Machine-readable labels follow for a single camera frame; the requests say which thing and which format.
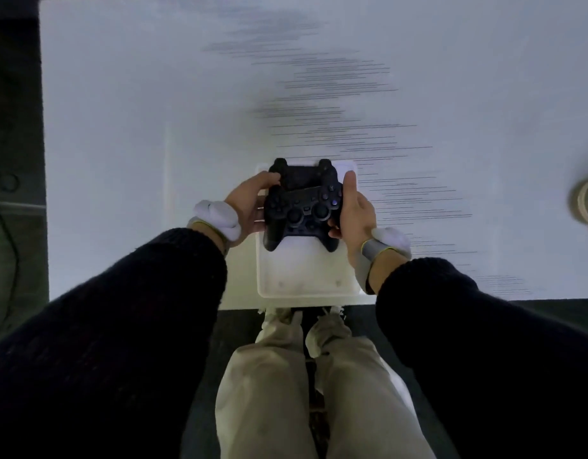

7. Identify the person's left leg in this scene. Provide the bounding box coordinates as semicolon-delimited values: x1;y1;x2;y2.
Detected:
215;308;320;459

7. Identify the white right wrist tracker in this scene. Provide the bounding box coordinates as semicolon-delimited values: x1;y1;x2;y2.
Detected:
355;227;413;295

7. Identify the person's left hand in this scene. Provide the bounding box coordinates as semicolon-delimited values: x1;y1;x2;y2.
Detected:
224;170;282;247

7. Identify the white plastic tray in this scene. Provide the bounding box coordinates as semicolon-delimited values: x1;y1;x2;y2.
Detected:
255;159;365;300

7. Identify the person's right leg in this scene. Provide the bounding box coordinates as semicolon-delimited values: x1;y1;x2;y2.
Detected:
305;313;437;459

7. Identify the white left shoe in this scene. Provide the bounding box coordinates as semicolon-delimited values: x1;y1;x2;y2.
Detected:
259;306;295;322

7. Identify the person's leg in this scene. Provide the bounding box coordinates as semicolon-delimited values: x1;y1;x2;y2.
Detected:
215;308;320;459
305;313;437;459

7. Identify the white wrist tracker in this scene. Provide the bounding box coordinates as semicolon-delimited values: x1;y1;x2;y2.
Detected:
187;200;242;245
355;227;413;295

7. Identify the person's right hand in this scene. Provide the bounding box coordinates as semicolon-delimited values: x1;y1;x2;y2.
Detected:
328;170;377;269

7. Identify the black game controller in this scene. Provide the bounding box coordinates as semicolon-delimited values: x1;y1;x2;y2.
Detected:
262;182;344;253
268;158;339;193

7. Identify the person's left forearm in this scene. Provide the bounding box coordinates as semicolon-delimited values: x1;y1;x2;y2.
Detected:
0;222;229;459

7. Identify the person's right forearm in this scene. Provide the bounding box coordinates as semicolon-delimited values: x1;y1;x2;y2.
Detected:
366;249;588;459

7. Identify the white left wrist tracker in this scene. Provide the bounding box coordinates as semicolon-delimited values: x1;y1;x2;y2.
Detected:
187;200;242;245

